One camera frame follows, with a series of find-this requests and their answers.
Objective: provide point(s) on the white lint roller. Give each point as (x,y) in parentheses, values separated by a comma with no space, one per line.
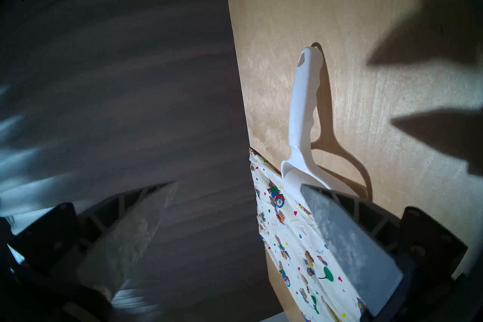
(305,98)

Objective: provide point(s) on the grey pleated curtain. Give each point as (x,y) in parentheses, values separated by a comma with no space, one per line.
(113,79)

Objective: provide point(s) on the white bear print pants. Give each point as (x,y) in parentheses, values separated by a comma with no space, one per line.
(298,253)

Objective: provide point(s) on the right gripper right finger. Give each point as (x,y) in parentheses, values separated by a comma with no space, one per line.
(351,238)

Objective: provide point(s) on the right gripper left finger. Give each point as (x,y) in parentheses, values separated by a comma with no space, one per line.
(124,234)

